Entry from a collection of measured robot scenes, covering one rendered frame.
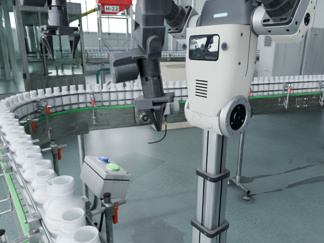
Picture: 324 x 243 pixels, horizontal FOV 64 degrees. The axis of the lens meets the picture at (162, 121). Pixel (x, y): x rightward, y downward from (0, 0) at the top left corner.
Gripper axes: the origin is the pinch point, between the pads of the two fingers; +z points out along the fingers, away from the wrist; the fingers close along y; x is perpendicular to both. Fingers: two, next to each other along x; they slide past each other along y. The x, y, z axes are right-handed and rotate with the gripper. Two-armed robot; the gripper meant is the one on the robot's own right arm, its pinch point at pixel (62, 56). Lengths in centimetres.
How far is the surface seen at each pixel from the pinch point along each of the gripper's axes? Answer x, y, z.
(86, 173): 22.9, 3.2, 31.0
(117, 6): -540, -305, -101
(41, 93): -92, -11, 27
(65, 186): 46, 15, 20
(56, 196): 45, 17, 22
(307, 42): -200, -599, -15
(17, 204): 12.2, 20.2, 40.0
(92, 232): 55, 14, 24
